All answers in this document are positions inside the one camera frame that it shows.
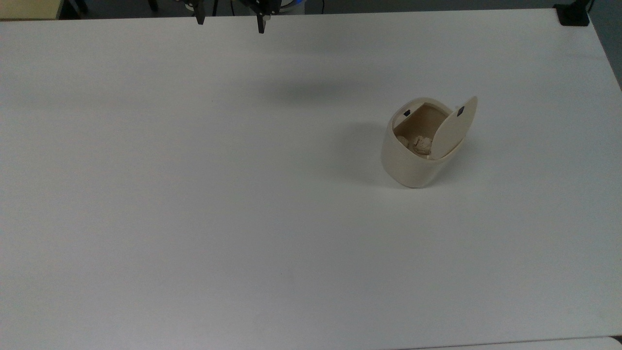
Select cream trash bin body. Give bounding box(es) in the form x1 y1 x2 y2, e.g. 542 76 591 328
380 97 467 189

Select crumpled paper waste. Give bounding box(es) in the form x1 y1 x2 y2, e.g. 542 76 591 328
397 135 433 157

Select cream trash bin lid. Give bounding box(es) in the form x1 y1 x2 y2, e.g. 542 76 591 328
429 96 479 160

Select beige cabinet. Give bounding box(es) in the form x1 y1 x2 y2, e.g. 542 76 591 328
0 0 65 20

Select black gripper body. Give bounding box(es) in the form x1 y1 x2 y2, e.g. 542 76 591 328
242 0 283 15

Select black table clamp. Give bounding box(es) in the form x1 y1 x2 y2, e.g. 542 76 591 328
554 2 592 27

